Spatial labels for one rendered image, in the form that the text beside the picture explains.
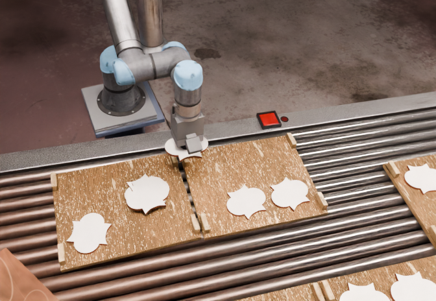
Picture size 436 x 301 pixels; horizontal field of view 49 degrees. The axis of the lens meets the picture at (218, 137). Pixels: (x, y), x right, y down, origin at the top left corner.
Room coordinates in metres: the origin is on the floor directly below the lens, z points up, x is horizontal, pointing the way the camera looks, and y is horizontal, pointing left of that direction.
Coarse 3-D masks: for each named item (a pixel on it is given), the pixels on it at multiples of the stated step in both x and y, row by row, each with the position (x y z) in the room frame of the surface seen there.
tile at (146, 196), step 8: (144, 184) 0.91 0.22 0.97; (152, 184) 0.91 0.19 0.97; (160, 184) 0.91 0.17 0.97; (136, 192) 0.87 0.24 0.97; (144, 192) 0.88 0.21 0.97; (152, 192) 0.88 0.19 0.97; (160, 192) 0.88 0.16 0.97; (168, 192) 0.89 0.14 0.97; (128, 200) 0.84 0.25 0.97; (136, 200) 0.84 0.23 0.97; (144, 200) 0.85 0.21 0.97; (152, 200) 0.85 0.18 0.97; (160, 200) 0.85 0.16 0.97; (136, 208) 0.81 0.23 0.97; (144, 208) 0.82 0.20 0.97; (152, 208) 0.82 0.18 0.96
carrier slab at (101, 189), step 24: (96, 168) 0.98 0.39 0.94; (120, 168) 0.99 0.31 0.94; (144, 168) 1.00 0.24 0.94; (168, 168) 1.01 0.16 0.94; (72, 192) 0.87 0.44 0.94; (96, 192) 0.88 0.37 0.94; (120, 192) 0.89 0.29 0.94; (72, 216) 0.78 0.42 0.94; (120, 216) 0.80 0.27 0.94; (144, 216) 0.81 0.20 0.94; (168, 216) 0.82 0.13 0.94; (120, 240) 0.72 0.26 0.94; (144, 240) 0.73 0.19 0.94; (168, 240) 0.73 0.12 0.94; (192, 240) 0.75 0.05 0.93; (72, 264) 0.63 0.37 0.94; (96, 264) 0.64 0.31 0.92
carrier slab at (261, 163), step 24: (240, 144) 1.15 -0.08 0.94; (264, 144) 1.16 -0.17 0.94; (288, 144) 1.17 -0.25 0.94; (192, 168) 1.02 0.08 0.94; (216, 168) 1.03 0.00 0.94; (240, 168) 1.04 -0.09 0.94; (264, 168) 1.05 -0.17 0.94; (288, 168) 1.06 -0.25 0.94; (192, 192) 0.92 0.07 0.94; (216, 192) 0.93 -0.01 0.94; (264, 192) 0.95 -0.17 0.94; (312, 192) 0.97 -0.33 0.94; (216, 216) 0.84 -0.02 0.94; (264, 216) 0.85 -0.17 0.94; (288, 216) 0.86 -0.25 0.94; (312, 216) 0.87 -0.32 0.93
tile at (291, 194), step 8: (280, 184) 0.98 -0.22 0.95; (288, 184) 0.98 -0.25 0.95; (296, 184) 0.98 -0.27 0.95; (304, 184) 0.99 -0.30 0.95; (272, 192) 0.94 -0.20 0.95; (280, 192) 0.95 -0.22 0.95; (288, 192) 0.95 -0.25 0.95; (296, 192) 0.95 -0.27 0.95; (304, 192) 0.96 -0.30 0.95; (272, 200) 0.91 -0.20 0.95; (280, 200) 0.91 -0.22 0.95; (288, 200) 0.92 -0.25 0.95; (296, 200) 0.92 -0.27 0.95; (304, 200) 0.92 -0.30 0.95
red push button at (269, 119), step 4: (260, 116) 1.31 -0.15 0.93; (264, 116) 1.31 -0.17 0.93; (268, 116) 1.31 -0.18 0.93; (272, 116) 1.32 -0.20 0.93; (264, 120) 1.29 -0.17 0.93; (268, 120) 1.29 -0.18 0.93; (272, 120) 1.29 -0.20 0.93; (276, 120) 1.30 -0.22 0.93; (264, 124) 1.27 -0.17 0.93; (268, 124) 1.27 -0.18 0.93; (272, 124) 1.27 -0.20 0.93
